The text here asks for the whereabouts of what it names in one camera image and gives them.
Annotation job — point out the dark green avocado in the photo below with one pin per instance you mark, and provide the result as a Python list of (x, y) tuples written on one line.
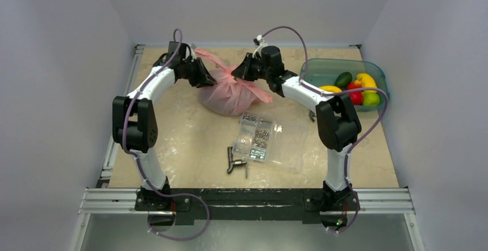
[(343, 80)]

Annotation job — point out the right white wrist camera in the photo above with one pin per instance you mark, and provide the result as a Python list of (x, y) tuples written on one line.
[(259, 43)]

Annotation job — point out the teal plastic tub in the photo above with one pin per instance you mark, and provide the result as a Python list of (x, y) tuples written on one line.
[(321, 72)]

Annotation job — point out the clear plastic screw box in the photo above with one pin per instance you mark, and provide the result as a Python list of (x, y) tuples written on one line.
[(266, 140)]

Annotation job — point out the black metal tool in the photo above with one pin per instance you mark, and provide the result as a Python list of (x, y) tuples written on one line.
[(235, 163)]

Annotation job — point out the red apple in tub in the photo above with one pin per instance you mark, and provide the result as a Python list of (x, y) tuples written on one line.
[(356, 97)]

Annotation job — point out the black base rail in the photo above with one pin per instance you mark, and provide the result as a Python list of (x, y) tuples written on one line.
[(307, 205)]

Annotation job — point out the green lime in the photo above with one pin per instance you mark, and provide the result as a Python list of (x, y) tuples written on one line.
[(370, 99)]

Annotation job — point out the aluminium frame rail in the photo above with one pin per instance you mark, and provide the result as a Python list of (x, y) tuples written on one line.
[(191, 149)]

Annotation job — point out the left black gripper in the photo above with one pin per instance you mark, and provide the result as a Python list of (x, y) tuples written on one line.
[(204, 79)]

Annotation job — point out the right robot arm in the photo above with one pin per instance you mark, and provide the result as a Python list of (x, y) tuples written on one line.
[(336, 118)]

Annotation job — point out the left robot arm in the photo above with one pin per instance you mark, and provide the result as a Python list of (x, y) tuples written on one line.
[(134, 124)]

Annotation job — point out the pink plastic bag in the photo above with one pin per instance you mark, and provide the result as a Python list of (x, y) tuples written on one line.
[(230, 96)]

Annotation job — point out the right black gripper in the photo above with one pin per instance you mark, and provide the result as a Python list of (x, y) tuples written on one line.
[(248, 67)]

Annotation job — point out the yellow banana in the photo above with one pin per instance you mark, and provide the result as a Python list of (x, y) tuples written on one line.
[(331, 88)]

